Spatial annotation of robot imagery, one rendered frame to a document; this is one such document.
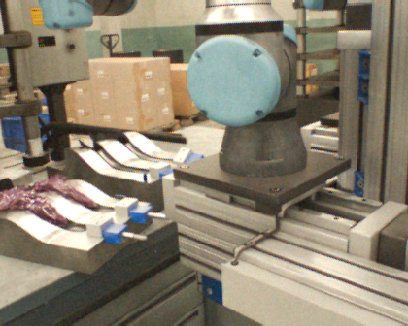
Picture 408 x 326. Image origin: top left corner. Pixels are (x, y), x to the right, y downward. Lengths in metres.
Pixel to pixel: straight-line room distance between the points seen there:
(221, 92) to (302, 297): 0.27
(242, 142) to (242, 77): 0.19
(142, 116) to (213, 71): 4.64
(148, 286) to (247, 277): 0.66
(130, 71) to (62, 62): 3.15
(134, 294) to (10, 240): 0.35
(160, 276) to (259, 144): 0.66
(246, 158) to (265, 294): 0.22
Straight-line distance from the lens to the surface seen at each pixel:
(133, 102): 5.17
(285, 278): 0.62
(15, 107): 1.78
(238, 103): 0.56
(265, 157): 0.72
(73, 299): 1.09
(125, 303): 1.22
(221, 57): 0.55
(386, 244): 0.67
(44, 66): 1.97
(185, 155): 1.27
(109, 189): 1.31
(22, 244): 1.06
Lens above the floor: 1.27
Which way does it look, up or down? 17 degrees down
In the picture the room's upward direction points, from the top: 3 degrees counter-clockwise
